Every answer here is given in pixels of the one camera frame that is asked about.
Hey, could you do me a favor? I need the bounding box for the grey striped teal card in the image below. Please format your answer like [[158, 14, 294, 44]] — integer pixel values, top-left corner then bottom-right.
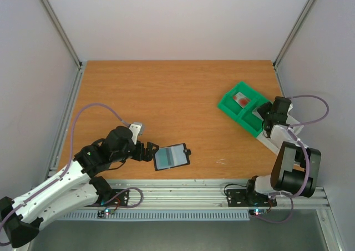
[[155, 145, 189, 169]]

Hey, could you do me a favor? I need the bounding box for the black leather card holder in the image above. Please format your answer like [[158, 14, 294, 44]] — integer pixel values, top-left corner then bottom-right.
[[153, 142, 192, 172]]

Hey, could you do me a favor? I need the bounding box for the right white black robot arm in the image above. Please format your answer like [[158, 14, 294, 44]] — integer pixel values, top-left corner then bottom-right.
[[245, 94, 329, 206]]

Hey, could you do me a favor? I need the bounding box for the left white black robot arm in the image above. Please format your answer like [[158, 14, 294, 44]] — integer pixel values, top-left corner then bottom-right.
[[1, 124, 159, 248]]

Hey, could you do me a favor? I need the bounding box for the grey card in tray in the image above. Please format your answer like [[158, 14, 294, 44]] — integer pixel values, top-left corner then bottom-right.
[[252, 108, 263, 120]]

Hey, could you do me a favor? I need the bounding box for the red white card in tray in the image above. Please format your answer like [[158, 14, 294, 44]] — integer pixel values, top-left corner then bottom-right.
[[232, 92, 250, 108]]

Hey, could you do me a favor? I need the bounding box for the clear plastic bin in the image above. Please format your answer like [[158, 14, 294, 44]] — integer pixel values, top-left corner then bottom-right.
[[256, 114, 299, 154]]

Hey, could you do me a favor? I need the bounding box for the green plastic sorting tray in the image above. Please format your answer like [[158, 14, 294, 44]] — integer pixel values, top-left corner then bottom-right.
[[217, 82, 269, 138]]

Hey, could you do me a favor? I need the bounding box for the left controller board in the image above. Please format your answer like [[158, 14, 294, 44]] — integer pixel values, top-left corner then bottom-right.
[[97, 209, 115, 218]]

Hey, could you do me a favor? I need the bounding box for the controller board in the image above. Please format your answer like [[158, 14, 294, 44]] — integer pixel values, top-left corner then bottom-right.
[[249, 208, 270, 216], [97, 209, 115, 218]]

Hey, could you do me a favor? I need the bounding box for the right controller board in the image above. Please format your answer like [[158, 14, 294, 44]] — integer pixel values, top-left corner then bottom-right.
[[249, 208, 270, 216]]

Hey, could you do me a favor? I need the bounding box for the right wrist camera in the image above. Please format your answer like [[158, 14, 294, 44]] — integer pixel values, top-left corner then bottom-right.
[[287, 103, 293, 113]]

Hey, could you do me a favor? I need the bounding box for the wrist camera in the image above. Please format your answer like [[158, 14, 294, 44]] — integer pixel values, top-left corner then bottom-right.
[[287, 103, 293, 113], [128, 122, 145, 144]]

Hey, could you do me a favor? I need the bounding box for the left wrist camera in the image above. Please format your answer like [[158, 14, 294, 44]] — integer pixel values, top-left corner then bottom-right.
[[128, 122, 145, 144]]

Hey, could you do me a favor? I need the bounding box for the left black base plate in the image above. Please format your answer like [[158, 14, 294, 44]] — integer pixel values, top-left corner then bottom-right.
[[90, 189, 129, 207]]

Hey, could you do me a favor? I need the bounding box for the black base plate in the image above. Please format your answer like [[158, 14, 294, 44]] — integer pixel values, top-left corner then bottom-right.
[[90, 189, 129, 207], [226, 189, 277, 207]]

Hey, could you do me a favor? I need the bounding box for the grey slotted cable duct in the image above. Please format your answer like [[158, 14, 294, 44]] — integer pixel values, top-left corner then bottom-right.
[[61, 209, 249, 222]]

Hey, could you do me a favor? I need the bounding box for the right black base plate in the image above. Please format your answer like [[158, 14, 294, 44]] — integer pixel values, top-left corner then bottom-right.
[[226, 189, 277, 207]]

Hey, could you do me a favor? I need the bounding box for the left aluminium corner post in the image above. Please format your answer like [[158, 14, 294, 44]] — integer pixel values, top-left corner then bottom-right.
[[39, 0, 83, 69]]

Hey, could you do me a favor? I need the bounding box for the aluminium corner post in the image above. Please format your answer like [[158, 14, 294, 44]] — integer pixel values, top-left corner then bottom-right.
[[273, 0, 317, 71], [39, 0, 83, 69]]

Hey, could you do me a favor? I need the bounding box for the right aluminium corner post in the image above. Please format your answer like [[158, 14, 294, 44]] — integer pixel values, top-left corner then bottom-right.
[[273, 0, 317, 71]]

